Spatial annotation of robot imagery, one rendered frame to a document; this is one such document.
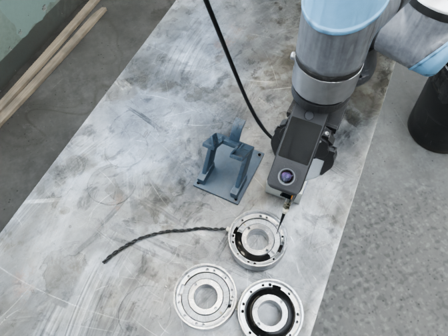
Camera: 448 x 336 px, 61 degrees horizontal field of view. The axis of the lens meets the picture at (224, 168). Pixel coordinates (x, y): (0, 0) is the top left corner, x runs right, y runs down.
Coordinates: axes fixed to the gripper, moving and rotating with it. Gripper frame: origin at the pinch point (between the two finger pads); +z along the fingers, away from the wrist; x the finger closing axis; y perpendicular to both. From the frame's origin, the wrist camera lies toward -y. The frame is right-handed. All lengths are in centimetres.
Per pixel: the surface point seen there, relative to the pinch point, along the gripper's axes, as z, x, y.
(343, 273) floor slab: 93, -23, 19
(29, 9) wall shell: 73, 167, 73
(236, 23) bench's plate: 13, 32, 43
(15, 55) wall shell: 85, 166, 52
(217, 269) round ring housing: 9.9, 6.5, -17.2
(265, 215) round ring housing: 10.1, 3.0, -4.6
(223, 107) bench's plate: 13.0, 22.5, 16.7
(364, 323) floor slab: 93, -35, 6
